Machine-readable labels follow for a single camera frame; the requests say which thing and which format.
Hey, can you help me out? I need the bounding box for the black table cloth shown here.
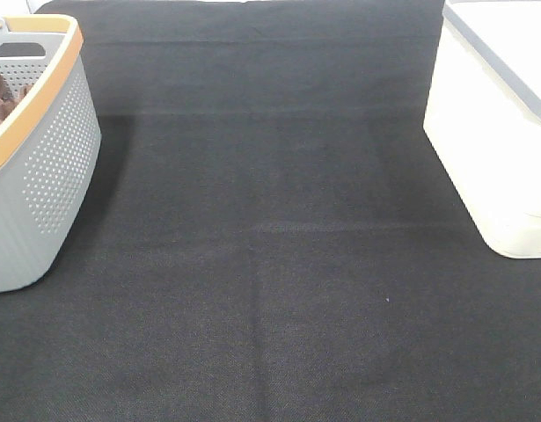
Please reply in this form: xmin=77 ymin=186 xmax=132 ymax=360
xmin=0 ymin=1 xmax=541 ymax=421

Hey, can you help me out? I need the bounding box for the grey perforated laundry basket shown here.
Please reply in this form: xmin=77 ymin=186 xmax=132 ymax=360
xmin=0 ymin=14 xmax=101 ymax=293

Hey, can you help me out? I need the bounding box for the white storage box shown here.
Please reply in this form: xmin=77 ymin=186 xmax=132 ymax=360
xmin=423 ymin=1 xmax=541 ymax=258

